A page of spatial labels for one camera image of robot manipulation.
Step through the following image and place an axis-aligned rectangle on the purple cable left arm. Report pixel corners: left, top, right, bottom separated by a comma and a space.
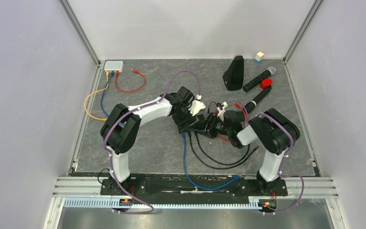
102, 71, 203, 216

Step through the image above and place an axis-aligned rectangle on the blue ethernet cable at white switch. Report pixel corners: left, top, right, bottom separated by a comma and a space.
100, 71, 114, 118

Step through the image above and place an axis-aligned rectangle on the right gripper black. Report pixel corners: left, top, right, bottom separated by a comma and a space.
193, 113, 232, 139

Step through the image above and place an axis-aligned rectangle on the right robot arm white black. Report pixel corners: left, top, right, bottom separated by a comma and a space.
205, 108, 300, 195

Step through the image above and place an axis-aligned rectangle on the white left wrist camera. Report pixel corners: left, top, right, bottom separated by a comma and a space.
188, 94, 206, 116

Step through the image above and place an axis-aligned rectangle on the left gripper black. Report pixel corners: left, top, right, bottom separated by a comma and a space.
172, 104, 199, 133

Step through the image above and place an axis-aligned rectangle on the black microphone silver head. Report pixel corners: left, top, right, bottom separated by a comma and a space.
243, 66, 276, 92

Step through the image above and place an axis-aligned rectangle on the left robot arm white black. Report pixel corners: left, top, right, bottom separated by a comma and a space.
100, 86, 206, 195

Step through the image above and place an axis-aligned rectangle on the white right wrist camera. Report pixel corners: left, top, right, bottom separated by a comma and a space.
215, 102, 228, 121

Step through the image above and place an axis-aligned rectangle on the red round cap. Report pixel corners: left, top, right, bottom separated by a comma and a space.
260, 78, 273, 90

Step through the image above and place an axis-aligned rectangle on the blue ethernet cable at black switch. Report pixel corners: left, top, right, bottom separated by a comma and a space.
182, 132, 241, 191

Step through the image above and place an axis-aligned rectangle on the aluminium frame rail front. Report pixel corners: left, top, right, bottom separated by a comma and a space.
53, 177, 339, 210

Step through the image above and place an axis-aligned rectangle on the black ethernet cable outer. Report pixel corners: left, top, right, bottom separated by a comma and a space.
187, 131, 261, 170

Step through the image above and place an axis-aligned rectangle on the red ethernet cable at white switch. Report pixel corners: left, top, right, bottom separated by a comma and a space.
114, 68, 147, 93

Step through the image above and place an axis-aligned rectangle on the black microphone lower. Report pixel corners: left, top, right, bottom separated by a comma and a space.
244, 86, 272, 113

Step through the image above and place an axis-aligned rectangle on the white network switch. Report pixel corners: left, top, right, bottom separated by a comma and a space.
103, 61, 124, 72

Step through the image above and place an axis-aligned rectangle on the yellow ethernet cable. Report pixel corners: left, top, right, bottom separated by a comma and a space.
84, 71, 111, 122

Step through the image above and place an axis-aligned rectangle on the black network switch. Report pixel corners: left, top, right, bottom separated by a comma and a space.
189, 115, 208, 133

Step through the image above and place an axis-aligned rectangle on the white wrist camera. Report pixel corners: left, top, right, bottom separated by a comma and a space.
188, 94, 206, 116
215, 102, 228, 121

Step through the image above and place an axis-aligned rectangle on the white blue block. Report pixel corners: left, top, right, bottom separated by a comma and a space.
254, 52, 264, 63

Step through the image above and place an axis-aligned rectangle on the red ethernet cable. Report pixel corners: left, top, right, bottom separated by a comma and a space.
214, 102, 251, 142
114, 68, 147, 93

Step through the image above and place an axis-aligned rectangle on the black wedge shaped stand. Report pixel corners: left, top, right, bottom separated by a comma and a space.
222, 55, 244, 91

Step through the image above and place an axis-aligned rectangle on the thin black adapter cord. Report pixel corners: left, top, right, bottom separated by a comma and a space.
207, 101, 223, 115

